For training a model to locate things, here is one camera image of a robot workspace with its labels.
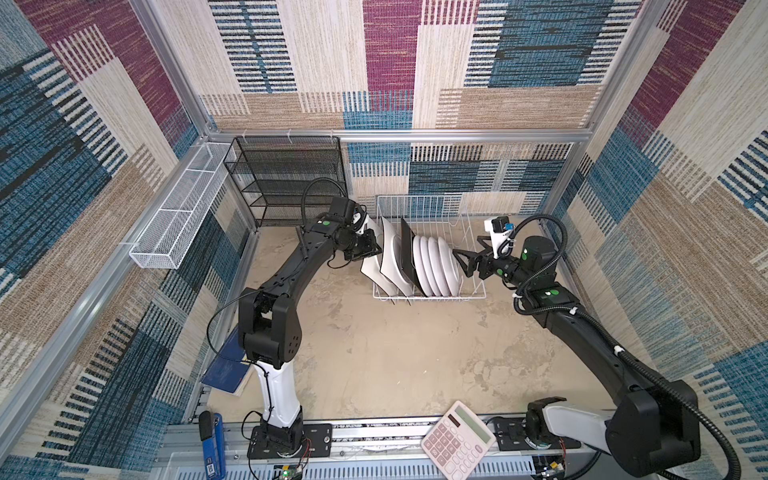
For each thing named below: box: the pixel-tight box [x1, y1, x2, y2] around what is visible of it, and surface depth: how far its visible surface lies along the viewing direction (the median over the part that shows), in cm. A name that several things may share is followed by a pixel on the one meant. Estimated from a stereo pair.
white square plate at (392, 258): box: [380, 216, 413, 297], surface depth 88 cm
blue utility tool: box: [198, 410, 226, 480], surface depth 72 cm
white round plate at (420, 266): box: [413, 235, 434, 297], surface depth 89 cm
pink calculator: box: [421, 400, 496, 480], surface depth 73 cm
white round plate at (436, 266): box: [428, 236, 451, 297], surface depth 89 cm
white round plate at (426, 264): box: [420, 236, 441, 297], surface depth 89 cm
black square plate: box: [401, 217, 427, 297], surface depth 89 cm
